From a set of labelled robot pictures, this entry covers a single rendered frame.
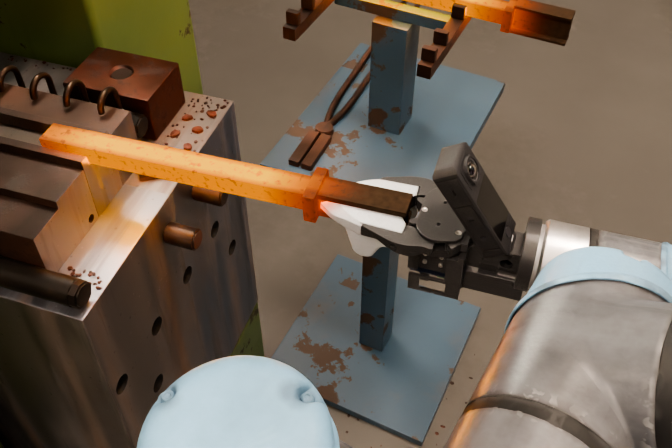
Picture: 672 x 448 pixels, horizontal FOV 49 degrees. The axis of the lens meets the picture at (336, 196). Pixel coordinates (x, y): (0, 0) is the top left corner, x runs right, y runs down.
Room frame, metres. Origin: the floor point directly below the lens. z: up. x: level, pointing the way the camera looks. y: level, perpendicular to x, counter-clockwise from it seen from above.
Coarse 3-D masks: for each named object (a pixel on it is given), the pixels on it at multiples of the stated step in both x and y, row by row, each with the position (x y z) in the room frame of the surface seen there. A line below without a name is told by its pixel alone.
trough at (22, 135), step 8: (0, 120) 0.67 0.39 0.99; (8, 120) 0.66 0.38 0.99; (16, 120) 0.66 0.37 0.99; (24, 120) 0.66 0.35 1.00; (32, 120) 0.66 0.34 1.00; (0, 128) 0.66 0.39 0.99; (8, 128) 0.66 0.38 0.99; (16, 128) 0.66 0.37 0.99; (24, 128) 0.66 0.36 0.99; (32, 128) 0.65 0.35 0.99; (40, 128) 0.65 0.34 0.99; (8, 136) 0.64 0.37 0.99; (16, 136) 0.64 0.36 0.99; (24, 136) 0.64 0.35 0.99; (32, 136) 0.64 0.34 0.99; (40, 136) 0.64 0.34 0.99; (40, 144) 0.63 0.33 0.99
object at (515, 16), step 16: (416, 0) 1.00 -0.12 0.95; (432, 0) 0.99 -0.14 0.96; (448, 0) 0.98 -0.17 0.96; (464, 0) 0.97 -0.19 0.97; (480, 0) 0.97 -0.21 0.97; (496, 0) 0.97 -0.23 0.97; (512, 0) 0.96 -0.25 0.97; (528, 0) 0.95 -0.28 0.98; (480, 16) 0.95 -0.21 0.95; (496, 16) 0.94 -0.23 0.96; (512, 16) 0.93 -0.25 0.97; (528, 16) 0.93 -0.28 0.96; (544, 16) 0.92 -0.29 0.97; (560, 16) 0.91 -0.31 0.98; (512, 32) 0.93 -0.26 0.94; (528, 32) 0.93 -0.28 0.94; (544, 32) 0.92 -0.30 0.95; (560, 32) 0.91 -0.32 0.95
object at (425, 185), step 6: (390, 180) 0.54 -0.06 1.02; (396, 180) 0.54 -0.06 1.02; (402, 180) 0.54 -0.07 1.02; (408, 180) 0.54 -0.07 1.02; (414, 180) 0.54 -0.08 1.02; (420, 180) 0.54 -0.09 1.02; (426, 180) 0.54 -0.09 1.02; (432, 180) 0.54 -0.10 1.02; (420, 186) 0.53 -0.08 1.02; (426, 186) 0.53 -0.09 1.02; (432, 186) 0.53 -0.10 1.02; (420, 192) 0.52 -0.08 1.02; (426, 192) 0.52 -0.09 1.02
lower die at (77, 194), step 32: (0, 96) 0.71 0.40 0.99; (96, 128) 0.65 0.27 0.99; (128, 128) 0.67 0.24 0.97; (0, 160) 0.60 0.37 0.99; (32, 160) 0.60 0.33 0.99; (64, 160) 0.59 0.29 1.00; (0, 192) 0.56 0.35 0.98; (32, 192) 0.55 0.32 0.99; (64, 192) 0.55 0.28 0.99; (96, 192) 0.59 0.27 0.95; (0, 224) 0.51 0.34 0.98; (32, 224) 0.51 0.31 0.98; (64, 224) 0.54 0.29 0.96; (32, 256) 0.50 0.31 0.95; (64, 256) 0.52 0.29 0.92
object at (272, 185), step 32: (64, 128) 0.63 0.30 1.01; (96, 160) 0.59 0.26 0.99; (128, 160) 0.58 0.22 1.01; (160, 160) 0.58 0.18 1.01; (192, 160) 0.57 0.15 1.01; (224, 160) 0.57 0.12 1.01; (224, 192) 0.55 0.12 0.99; (256, 192) 0.54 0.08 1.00; (288, 192) 0.53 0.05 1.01; (320, 192) 0.52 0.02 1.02; (352, 192) 0.52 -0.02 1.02; (384, 192) 0.52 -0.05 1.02
